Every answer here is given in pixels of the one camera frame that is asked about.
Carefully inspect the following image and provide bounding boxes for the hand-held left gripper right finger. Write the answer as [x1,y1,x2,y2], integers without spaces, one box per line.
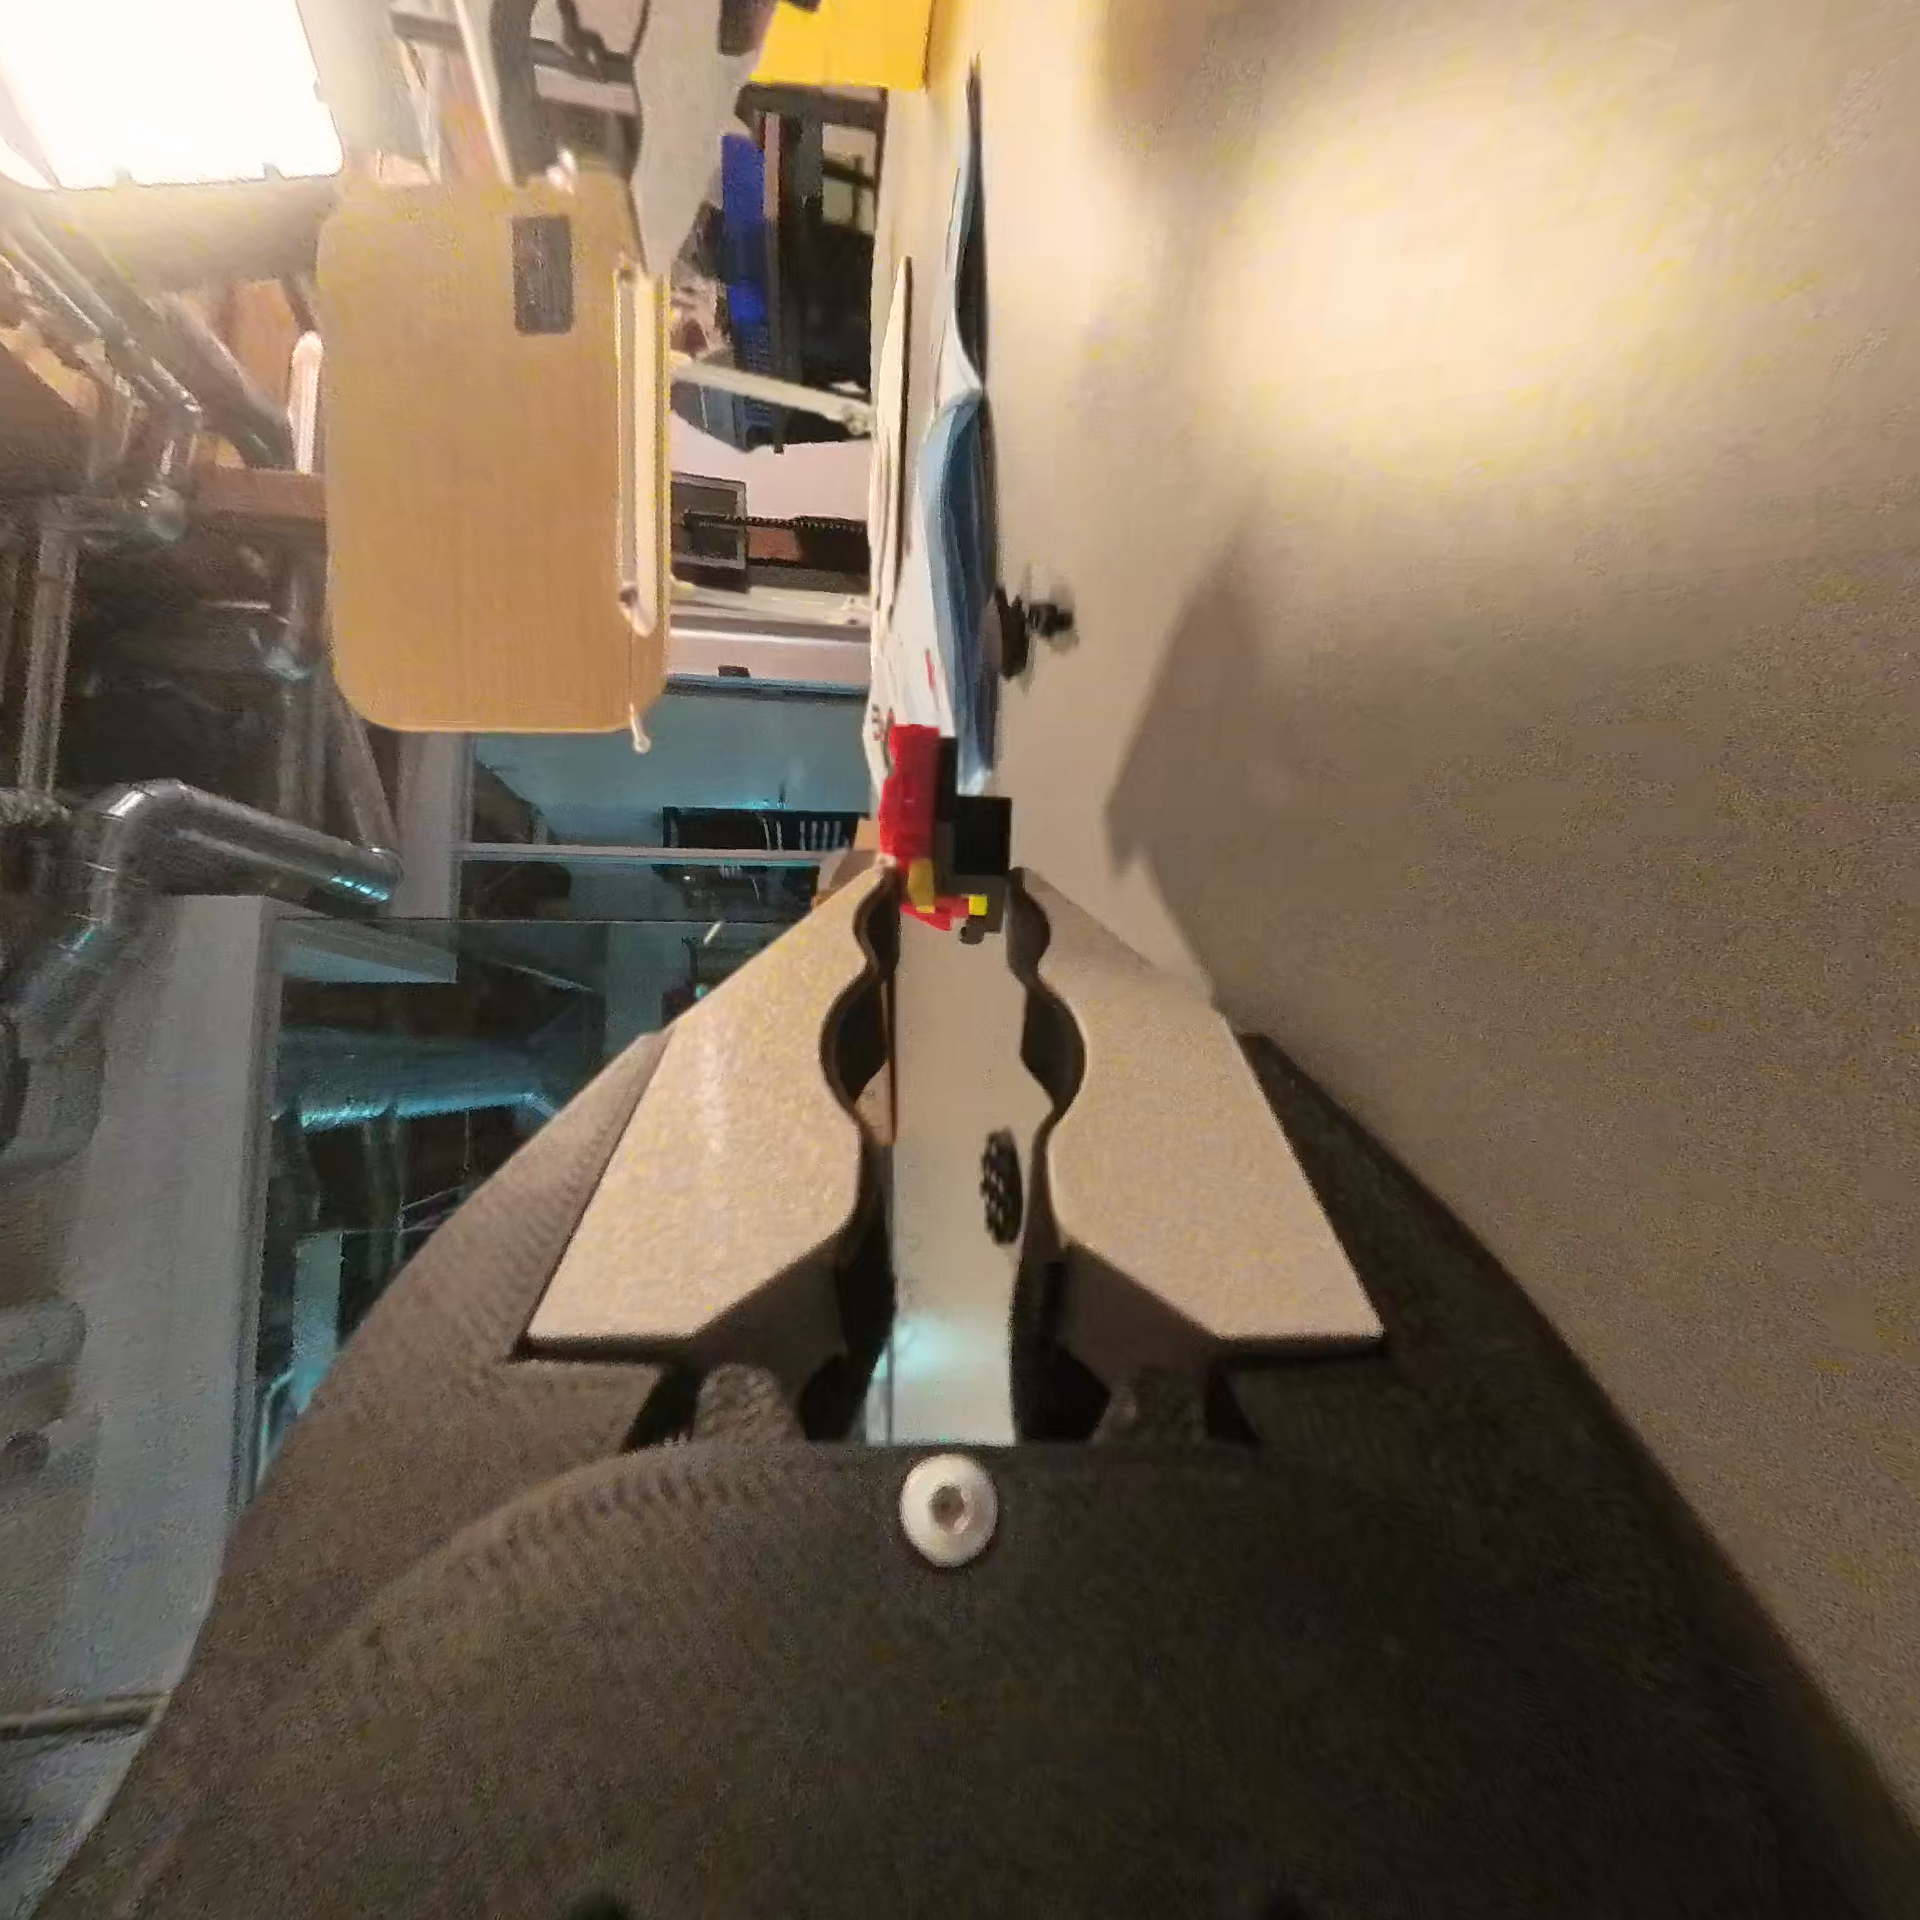
[1000,867,1384,1412]

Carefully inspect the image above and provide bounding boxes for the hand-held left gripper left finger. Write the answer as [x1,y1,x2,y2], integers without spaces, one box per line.
[525,867,903,1412]

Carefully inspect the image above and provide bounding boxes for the red yellow lego body assembly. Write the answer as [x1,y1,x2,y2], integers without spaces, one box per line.
[878,720,1016,947]

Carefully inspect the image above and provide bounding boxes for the lego instruction booklet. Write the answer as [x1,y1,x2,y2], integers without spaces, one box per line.
[878,57,1003,800]

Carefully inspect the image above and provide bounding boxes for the black clip lego piece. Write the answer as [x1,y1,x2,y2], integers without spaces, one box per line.
[997,564,1080,685]

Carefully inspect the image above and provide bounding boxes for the silver ventilation ducts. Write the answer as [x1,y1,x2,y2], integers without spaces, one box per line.
[0,194,408,1082]

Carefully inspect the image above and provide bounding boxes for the yellow plastic bin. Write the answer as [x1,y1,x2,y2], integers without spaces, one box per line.
[748,0,942,91]

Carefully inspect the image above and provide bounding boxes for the bright ceiling light panel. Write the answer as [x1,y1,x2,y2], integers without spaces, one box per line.
[0,0,350,194]

